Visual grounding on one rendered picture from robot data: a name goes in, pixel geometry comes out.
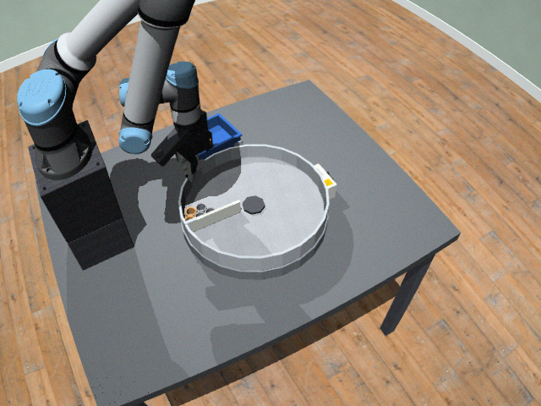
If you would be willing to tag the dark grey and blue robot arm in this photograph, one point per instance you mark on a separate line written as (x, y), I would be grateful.
(45, 102)

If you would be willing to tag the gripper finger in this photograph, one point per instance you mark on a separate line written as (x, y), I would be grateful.
(182, 163)
(192, 167)

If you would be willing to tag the blue crate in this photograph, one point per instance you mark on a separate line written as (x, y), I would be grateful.
(221, 130)

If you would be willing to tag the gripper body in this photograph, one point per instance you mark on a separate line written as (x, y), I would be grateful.
(199, 140)

